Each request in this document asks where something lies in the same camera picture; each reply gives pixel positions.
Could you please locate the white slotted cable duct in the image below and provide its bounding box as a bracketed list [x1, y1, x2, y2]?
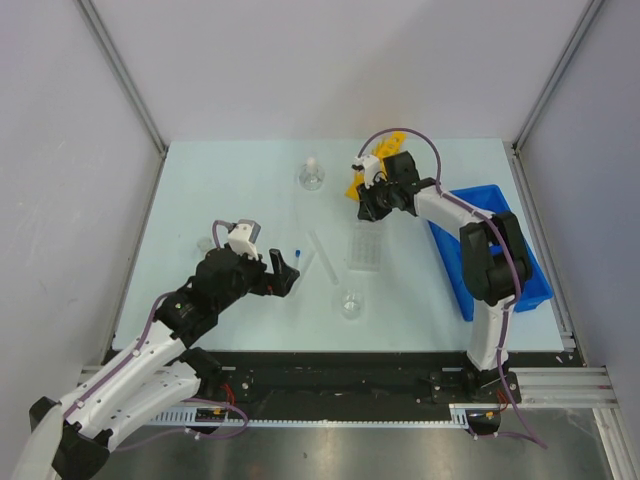
[147, 403, 500, 429]

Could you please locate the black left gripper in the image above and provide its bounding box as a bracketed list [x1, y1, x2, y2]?
[214, 245, 297, 311]

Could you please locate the thin clear test tube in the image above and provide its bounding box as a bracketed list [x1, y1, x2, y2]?
[297, 251, 316, 280]

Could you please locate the small glass jar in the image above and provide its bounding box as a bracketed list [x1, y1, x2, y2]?
[196, 237, 214, 255]

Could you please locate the yellow test tube rack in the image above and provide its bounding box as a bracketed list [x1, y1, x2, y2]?
[345, 129, 407, 202]

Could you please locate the small clear glass beaker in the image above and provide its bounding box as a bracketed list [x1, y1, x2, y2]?
[339, 286, 365, 320]

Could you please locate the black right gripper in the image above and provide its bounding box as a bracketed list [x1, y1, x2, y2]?
[356, 176, 399, 223]

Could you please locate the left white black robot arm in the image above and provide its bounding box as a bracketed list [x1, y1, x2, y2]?
[29, 246, 300, 479]

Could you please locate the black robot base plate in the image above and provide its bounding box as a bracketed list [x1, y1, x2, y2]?
[196, 351, 521, 422]

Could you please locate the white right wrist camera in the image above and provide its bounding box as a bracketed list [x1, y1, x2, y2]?
[351, 154, 382, 189]

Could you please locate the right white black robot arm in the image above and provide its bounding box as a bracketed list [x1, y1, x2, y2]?
[352, 152, 532, 401]

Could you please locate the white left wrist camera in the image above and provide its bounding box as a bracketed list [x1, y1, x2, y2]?
[227, 219, 261, 260]

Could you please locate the glass flask with stopper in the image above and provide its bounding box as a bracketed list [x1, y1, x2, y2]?
[298, 157, 326, 191]

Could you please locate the clear plastic well plate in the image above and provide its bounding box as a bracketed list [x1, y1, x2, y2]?
[347, 221, 383, 272]

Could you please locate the large clear test tube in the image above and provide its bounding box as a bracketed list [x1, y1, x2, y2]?
[308, 230, 339, 285]

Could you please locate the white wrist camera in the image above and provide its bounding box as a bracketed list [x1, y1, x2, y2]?
[351, 154, 382, 189]
[227, 219, 261, 260]

